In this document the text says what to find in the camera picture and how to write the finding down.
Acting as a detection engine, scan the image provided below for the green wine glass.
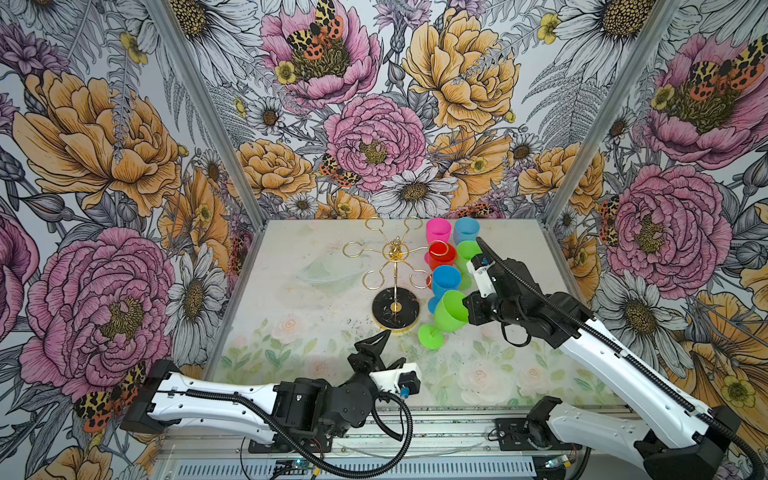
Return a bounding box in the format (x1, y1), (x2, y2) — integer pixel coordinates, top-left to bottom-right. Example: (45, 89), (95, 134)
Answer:
(418, 290), (469, 350)
(455, 240), (482, 291)

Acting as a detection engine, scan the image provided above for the red wine glass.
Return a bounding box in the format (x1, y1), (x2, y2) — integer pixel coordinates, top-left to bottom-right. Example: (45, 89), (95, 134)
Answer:
(425, 240), (457, 271)

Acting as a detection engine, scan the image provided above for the light blue wine glass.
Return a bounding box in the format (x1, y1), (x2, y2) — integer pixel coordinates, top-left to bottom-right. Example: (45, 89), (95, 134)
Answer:
(453, 217), (480, 244)

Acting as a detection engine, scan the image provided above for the pink wine glass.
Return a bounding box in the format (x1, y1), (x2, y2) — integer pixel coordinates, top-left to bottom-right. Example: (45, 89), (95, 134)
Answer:
(426, 218), (453, 244)

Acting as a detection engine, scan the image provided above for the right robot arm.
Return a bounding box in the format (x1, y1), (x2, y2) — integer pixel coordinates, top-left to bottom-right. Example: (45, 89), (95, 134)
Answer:
(463, 255), (741, 479)

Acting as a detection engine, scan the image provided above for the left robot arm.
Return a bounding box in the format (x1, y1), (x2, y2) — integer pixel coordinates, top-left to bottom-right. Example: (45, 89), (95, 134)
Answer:
(120, 332), (418, 446)

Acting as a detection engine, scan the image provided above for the gold wine glass rack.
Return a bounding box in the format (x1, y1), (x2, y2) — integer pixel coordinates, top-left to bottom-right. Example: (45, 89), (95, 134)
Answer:
(342, 217), (432, 333)

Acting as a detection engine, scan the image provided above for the small green circuit board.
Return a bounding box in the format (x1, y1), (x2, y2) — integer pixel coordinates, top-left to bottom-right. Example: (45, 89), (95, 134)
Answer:
(271, 459), (319, 480)

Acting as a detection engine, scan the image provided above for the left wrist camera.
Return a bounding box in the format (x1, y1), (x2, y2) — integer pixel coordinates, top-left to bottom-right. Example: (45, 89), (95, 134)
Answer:
(369, 363), (422, 398)

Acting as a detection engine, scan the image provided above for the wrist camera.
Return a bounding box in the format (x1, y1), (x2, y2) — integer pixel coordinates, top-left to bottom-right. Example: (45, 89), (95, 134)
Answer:
(369, 363), (422, 398)
(466, 254), (496, 298)

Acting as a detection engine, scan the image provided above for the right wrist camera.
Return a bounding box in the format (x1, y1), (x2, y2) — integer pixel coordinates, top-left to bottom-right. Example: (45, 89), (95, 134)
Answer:
(466, 254), (496, 298)

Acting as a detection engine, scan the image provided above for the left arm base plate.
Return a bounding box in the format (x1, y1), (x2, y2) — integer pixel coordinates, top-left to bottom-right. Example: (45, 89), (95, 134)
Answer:
(247, 425), (333, 455)

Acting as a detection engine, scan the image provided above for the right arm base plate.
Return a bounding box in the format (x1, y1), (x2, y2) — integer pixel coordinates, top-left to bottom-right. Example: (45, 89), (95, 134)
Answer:
(494, 417), (541, 451)

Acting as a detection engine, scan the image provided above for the aluminium front rail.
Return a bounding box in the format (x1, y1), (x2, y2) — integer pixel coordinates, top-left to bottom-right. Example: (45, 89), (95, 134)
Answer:
(151, 408), (648, 479)

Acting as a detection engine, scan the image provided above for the left aluminium corner post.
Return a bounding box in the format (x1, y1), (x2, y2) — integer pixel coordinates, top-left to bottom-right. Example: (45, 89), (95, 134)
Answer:
(147, 1), (268, 234)

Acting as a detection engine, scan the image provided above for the aluminium corner post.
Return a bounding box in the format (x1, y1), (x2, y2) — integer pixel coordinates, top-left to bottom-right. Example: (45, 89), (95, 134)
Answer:
(147, 1), (268, 234)
(541, 1), (681, 229)

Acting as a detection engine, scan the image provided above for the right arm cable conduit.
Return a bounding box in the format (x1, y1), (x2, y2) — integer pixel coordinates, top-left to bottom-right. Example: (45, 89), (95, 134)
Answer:
(475, 236), (766, 480)

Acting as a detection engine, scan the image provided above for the right aluminium corner post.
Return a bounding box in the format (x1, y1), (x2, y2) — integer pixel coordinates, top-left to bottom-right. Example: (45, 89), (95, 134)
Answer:
(541, 1), (681, 229)

